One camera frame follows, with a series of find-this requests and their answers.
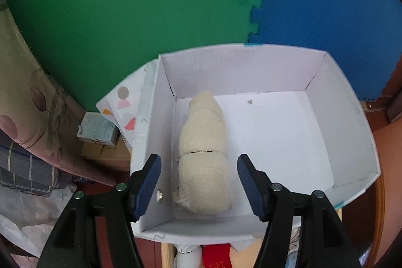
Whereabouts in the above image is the blue foam mat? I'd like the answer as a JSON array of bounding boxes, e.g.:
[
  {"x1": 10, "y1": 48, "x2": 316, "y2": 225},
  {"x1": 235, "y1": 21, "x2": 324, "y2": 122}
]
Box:
[{"x1": 248, "y1": 0, "x2": 402, "y2": 102}]

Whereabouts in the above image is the white patterned box lid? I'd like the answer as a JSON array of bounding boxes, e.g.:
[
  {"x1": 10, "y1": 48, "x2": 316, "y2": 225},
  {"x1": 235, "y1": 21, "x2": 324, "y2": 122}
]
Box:
[{"x1": 96, "y1": 59, "x2": 159, "y2": 158}]

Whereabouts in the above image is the white storage box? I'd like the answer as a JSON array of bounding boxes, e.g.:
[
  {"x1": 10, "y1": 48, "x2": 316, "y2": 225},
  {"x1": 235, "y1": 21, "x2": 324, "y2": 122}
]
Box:
[{"x1": 130, "y1": 42, "x2": 381, "y2": 245}]

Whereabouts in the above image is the green foam mat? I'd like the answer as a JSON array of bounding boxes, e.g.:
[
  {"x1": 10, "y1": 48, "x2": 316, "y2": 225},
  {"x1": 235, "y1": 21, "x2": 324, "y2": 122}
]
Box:
[{"x1": 3, "y1": 0, "x2": 270, "y2": 113}]

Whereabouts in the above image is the cream underwear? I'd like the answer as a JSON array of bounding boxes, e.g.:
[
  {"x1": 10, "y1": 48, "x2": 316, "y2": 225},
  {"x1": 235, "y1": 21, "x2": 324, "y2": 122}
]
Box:
[{"x1": 172, "y1": 90, "x2": 237, "y2": 215}]

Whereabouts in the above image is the white floral cloth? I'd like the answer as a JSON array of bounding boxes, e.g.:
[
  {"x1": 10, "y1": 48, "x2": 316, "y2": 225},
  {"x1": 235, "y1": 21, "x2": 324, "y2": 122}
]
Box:
[{"x1": 0, "y1": 186, "x2": 77, "y2": 257}]

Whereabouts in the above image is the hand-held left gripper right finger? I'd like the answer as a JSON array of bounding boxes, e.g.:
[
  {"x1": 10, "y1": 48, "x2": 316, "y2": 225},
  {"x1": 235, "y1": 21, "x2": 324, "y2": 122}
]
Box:
[{"x1": 237, "y1": 154, "x2": 362, "y2": 268}]

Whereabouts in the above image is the grey plaid cloth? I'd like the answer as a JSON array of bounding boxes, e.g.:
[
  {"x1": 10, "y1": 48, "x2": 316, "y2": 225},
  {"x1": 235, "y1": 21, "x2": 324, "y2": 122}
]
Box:
[{"x1": 0, "y1": 130, "x2": 60, "y2": 196}]

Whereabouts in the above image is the pink floral curtain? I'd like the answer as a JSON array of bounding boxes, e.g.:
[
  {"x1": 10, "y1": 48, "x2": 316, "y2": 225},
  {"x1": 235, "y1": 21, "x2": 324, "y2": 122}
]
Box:
[{"x1": 0, "y1": 0, "x2": 118, "y2": 187}]

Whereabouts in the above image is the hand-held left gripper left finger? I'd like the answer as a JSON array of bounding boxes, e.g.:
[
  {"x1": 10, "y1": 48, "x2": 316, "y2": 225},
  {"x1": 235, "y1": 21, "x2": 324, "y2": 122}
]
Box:
[{"x1": 37, "y1": 154, "x2": 162, "y2": 268}]

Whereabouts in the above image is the small white teal carton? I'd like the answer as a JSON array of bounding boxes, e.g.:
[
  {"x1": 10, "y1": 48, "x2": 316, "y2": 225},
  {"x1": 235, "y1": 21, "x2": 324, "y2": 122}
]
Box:
[{"x1": 77, "y1": 112, "x2": 121, "y2": 147}]

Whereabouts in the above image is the brown cardboard box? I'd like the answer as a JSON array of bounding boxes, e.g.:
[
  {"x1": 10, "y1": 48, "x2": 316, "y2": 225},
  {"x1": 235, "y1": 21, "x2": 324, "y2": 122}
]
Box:
[{"x1": 82, "y1": 136, "x2": 132, "y2": 162}]

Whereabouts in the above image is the red underwear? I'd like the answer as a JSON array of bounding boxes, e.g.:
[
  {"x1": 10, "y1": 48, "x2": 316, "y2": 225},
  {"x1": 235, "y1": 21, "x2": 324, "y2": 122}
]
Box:
[{"x1": 201, "y1": 243, "x2": 234, "y2": 268}]

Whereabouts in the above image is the wooden drawer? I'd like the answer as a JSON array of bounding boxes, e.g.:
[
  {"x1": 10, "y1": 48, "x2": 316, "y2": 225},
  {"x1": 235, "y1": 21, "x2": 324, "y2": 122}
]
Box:
[{"x1": 160, "y1": 207, "x2": 343, "y2": 268}]

